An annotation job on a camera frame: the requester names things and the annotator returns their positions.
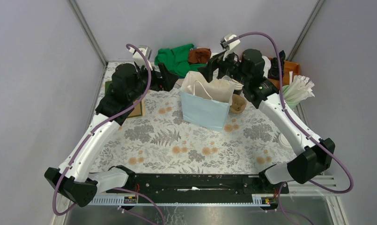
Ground green paper bag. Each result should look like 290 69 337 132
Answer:
104 80 146 119

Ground purple cable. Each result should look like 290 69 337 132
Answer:
221 31 355 224
52 44 167 225

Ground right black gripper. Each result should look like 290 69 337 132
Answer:
197 46 250 86

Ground black plastic bags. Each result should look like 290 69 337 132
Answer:
268 50 286 80

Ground brown cloth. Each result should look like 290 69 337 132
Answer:
188 48 211 64

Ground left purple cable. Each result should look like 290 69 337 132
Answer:
52 44 167 225

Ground light blue paper bag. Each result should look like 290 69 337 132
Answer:
180 71 235 132

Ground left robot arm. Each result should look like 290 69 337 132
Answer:
44 44 178 207

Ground wooden compartment tray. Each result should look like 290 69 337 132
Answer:
267 57 301 89

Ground white cup lid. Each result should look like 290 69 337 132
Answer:
277 133 293 150

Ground white cloth on tray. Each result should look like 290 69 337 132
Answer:
262 55 271 78

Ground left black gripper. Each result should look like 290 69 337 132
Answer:
128 61 178 101

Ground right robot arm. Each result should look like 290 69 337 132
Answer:
199 33 335 193

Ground green cloth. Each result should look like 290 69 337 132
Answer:
155 44 205 78

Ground white wrapped straws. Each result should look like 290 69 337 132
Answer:
285 72 315 102

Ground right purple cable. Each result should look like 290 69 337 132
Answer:
221 31 355 224

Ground stack of paper cups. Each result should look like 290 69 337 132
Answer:
232 79 244 95

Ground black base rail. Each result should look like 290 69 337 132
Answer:
118 165 289 204

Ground green straw holder cup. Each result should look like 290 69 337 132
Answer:
282 85 300 110

